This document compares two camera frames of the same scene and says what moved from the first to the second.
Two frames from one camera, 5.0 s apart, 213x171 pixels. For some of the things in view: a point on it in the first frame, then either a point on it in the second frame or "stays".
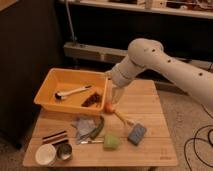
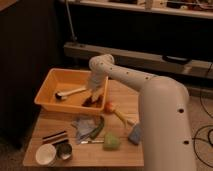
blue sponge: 137,134 stays
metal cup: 64,151 stays
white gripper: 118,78 -> 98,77
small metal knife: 91,141 stays
